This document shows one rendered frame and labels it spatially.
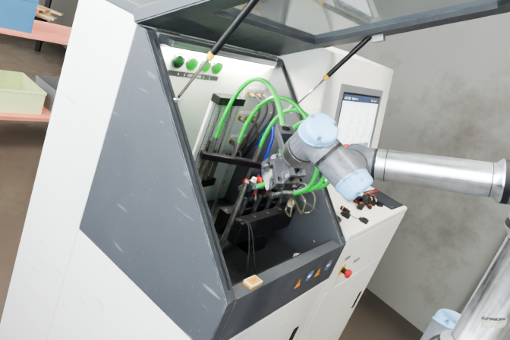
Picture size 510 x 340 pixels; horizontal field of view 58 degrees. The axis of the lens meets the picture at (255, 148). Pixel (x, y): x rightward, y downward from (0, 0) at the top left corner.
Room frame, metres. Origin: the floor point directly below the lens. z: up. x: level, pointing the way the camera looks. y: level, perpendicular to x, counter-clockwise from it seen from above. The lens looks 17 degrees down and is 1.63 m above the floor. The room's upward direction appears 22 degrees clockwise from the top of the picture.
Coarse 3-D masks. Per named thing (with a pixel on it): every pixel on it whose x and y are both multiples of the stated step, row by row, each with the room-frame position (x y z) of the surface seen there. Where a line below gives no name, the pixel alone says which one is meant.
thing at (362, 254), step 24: (336, 48) 2.23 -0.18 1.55; (288, 72) 1.80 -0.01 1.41; (312, 72) 1.75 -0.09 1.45; (336, 72) 1.78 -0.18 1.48; (360, 72) 1.98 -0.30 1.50; (384, 72) 2.22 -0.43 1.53; (312, 96) 1.73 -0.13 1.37; (336, 96) 1.81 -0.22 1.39; (384, 96) 2.26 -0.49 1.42; (336, 192) 1.92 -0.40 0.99; (360, 240) 1.68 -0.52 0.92; (384, 240) 2.02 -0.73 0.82; (336, 264) 1.55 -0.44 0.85; (360, 264) 1.85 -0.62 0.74; (336, 288) 1.68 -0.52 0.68; (360, 288) 2.04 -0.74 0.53; (312, 312) 1.54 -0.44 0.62; (336, 312) 1.84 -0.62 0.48; (312, 336) 1.67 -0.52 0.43; (336, 336) 2.06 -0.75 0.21
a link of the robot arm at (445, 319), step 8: (440, 312) 0.97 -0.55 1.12; (448, 312) 0.98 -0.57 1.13; (456, 312) 1.01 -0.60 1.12; (432, 320) 0.98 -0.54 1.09; (440, 320) 0.95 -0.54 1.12; (448, 320) 0.94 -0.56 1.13; (456, 320) 0.95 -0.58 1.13; (432, 328) 0.96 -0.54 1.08; (440, 328) 0.94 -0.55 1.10; (448, 328) 0.93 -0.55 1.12; (424, 336) 0.97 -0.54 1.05; (432, 336) 0.92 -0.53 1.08
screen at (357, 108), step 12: (348, 96) 1.89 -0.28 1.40; (360, 96) 2.00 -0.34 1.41; (372, 96) 2.11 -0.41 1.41; (336, 108) 1.82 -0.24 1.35; (348, 108) 1.91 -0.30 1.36; (360, 108) 2.02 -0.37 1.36; (372, 108) 2.13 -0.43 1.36; (336, 120) 1.82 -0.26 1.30; (348, 120) 1.92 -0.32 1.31; (360, 120) 2.03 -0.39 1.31; (372, 120) 2.15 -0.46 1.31; (348, 132) 1.94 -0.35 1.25; (360, 132) 2.05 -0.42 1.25; (372, 132) 2.17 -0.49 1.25; (348, 144) 1.95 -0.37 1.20
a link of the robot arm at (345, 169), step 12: (324, 156) 0.92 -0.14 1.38; (336, 156) 0.92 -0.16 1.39; (348, 156) 0.93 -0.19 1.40; (360, 156) 0.99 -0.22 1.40; (324, 168) 0.92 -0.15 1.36; (336, 168) 0.91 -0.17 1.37; (348, 168) 0.91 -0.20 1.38; (360, 168) 0.92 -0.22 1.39; (336, 180) 0.91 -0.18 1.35; (348, 180) 0.91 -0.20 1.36; (360, 180) 0.91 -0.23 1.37; (372, 180) 0.93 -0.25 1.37; (348, 192) 0.90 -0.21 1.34; (360, 192) 0.90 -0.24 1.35
